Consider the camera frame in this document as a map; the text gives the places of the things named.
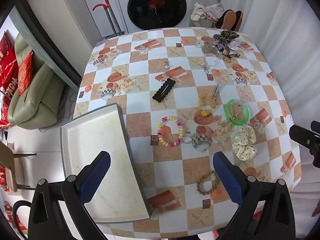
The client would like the yellow hair tie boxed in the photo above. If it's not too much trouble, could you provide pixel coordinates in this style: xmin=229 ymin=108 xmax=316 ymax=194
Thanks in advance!
xmin=198 ymin=94 xmax=217 ymax=117

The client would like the black scalloped hair clip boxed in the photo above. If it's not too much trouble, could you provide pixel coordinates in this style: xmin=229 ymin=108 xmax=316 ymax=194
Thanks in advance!
xmin=152 ymin=79 xmax=177 ymax=103

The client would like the silver hair clip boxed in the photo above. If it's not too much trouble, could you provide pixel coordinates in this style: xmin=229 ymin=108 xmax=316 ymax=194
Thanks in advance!
xmin=212 ymin=82 xmax=222 ymax=98

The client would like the grey white shallow tray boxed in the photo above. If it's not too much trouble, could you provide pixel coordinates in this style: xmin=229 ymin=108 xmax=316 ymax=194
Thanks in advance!
xmin=60 ymin=103 xmax=153 ymax=223

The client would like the braided rope bracelet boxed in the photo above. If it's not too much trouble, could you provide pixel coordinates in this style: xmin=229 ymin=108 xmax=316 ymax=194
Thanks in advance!
xmin=197 ymin=171 xmax=220 ymax=196

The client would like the pale green leather sofa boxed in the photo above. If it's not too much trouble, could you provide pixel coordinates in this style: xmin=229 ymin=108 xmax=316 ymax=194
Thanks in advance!
xmin=7 ymin=34 xmax=66 ymax=130

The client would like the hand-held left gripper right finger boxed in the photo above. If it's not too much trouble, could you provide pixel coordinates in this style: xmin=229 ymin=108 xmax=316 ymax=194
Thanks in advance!
xmin=212 ymin=151 xmax=303 ymax=240

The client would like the silver clasp keychain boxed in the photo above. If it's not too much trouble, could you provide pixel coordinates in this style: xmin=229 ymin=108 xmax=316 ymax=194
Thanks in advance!
xmin=201 ymin=57 xmax=212 ymax=74

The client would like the red printed cushion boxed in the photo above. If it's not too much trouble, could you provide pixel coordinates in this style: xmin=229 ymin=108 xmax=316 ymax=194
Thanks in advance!
xmin=0 ymin=31 xmax=20 ymax=98
xmin=17 ymin=50 xmax=34 ymax=96

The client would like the pink white cloth pile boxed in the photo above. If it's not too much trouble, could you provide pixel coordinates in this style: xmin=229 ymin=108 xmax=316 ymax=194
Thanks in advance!
xmin=190 ymin=2 xmax=225 ymax=23

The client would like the red-handled grey pole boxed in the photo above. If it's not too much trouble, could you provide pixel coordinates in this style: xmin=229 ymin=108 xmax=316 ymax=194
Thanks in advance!
xmin=102 ymin=0 xmax=125 ymax=35
xmin=93 ymin=4 xmax=119 ymax=37

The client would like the white washing machine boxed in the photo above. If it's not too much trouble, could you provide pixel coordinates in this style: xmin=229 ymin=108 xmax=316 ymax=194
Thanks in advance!
xmin=112 ymin=0 xmax=194 ymax=33

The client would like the pink yellow beaded bracelet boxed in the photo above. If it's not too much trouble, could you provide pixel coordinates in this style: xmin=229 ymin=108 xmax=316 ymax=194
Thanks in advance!
xmin=157 ymin=116 xmax=184 ymax=147

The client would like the cream polka dot scrunchie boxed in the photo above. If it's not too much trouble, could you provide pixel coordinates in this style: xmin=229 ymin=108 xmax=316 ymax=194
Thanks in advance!
xmin=230 ymin=126 xmax=258 ymax=161

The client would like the beige claw hair clip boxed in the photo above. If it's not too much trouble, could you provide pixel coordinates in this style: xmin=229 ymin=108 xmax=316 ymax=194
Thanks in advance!
xmin=201 ymin=43 xmax=219 ymax=55

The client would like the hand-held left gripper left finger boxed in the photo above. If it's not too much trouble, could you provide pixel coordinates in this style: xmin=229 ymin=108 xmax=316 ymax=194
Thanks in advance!
xmin=27 ymin=151 xmax=111 ymax=240

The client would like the brown slipper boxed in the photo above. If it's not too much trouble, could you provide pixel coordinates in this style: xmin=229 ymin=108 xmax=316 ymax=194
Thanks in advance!
xmin=235 ymin=10 xmax=244 ymax=30
xmin=216 ymin=9 xmax=237 ymax=30

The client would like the checkered printed tablecloth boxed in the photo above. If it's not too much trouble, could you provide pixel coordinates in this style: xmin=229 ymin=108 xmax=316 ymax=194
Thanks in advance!
xmin=72 ymin=27 xmax=302 ymax=235

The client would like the leopard print hair bow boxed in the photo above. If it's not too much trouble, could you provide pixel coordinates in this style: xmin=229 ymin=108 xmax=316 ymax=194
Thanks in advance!
xmin=213 ymin=30 xmax=240 ymax=44

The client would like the beige chair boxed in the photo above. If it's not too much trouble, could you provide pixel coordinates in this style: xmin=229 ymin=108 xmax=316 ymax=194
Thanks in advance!
xmin=0 ymin=141 xmax=37 ymax=193

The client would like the green translucent bangle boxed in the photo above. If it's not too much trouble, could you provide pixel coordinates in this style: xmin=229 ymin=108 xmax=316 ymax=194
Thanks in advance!
xmin=225 ymin=99 xmax=250 ymax=127

